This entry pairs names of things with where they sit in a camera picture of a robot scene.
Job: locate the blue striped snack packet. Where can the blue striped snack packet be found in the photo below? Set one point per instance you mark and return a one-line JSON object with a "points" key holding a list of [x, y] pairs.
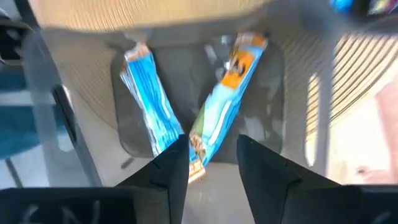
{"points": [[152, 99]]}

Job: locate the teal blue granola bar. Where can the teal blue granola bar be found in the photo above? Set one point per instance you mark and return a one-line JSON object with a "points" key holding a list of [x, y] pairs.
{"points": [[342, 4]]}

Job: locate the round woven straw placemat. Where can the round woven straw placemat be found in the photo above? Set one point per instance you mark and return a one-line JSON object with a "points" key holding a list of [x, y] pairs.
{"points": [[351, 71]]}

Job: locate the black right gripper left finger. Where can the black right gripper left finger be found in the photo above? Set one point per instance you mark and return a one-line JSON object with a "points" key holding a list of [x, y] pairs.
{"points": [[172, 174]]}

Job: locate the clear grey plastic tray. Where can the clear grey plastic tray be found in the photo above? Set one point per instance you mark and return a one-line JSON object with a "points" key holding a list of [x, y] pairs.
{"points": [[323, 18], [186, 81]]}

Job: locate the orange and blue granola bar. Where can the orange and blue granola bar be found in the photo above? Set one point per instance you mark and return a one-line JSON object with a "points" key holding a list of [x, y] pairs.
{"points": [[224, 102]]}

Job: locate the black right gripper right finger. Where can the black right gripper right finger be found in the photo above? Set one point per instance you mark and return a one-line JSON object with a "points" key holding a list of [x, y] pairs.
{"points": [[267, 186]]}

